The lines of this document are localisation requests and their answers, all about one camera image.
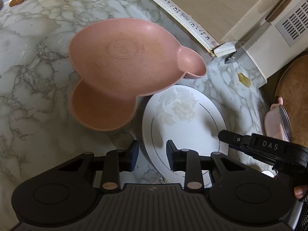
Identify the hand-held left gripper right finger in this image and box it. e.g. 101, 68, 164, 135
166, 140, 244, 194

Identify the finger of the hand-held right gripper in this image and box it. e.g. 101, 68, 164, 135
218, 130, 254, 150

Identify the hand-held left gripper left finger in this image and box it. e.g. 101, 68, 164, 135
58, 140, 139, 194

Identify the pink bowl with handles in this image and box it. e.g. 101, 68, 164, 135
264, 96, 289, 140

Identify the stainless steel bowl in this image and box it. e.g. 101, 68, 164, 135
277, 105, 293, 142

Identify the white floral plate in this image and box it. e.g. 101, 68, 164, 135
142, 85, 229, 185

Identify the pink bear-shaped plate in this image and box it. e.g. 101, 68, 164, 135
68, 17, 207, 132

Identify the person's right hand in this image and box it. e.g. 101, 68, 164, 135
294, 185, 305, 200

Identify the small yellow scrap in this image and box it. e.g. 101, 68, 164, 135
238, 73, 251, 87

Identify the round wooden cutting board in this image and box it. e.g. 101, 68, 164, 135
274, 54, 308, 143

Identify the grey vent grille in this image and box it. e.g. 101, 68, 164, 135
275, 0, 308, 48

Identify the white perforated edge strip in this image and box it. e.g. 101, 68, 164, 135
127, 0, 238, 57

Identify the wooden-handled steel cleaver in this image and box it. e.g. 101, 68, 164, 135
225, 0, 293, 64

